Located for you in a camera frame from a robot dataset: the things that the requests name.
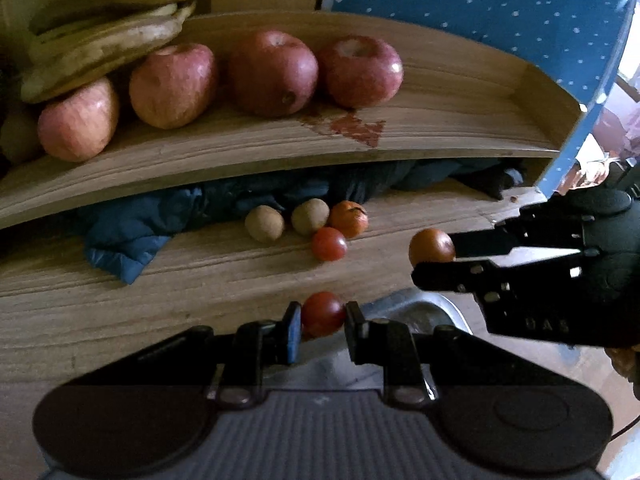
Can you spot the small orange tangerine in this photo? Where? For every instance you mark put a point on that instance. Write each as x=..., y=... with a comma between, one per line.
x=349, y=219

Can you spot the red cherry tomato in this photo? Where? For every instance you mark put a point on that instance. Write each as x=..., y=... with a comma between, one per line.
x=430, y=245
x=322, y=314
x=329, y=244

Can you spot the dark blue cloth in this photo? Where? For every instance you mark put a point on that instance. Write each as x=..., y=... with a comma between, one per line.
x=125, y=230

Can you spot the curved wooden shelf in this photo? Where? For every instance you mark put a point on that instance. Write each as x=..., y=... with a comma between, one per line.
x=450, y=110

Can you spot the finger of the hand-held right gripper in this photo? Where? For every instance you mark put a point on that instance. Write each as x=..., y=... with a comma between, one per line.
x=480, y=242
x=450, y=275

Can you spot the bunch of ripe bananas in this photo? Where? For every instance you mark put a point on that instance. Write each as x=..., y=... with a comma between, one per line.
x=110, y=25

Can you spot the red apple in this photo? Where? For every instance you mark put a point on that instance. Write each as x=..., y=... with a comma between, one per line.
x=360, y=72
x=172, y=85
x=77, y=122
x=272, y=72

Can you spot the metal tray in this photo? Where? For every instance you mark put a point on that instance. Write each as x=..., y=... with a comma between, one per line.
x=425, y=310

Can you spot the blue white-dotted board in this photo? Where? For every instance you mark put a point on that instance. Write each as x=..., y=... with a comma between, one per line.
x=475, y=10

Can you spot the brown kiwi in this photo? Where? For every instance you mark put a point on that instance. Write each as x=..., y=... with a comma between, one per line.
x=17, y=135

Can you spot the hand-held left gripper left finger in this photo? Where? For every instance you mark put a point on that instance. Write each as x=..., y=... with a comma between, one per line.
x=294, y=335

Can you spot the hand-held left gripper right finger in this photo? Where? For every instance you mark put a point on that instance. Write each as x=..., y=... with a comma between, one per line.
x=353, y=332

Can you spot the small brown round fruit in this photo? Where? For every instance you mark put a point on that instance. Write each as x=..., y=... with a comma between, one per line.
x=310, y=216
x=264, y=224

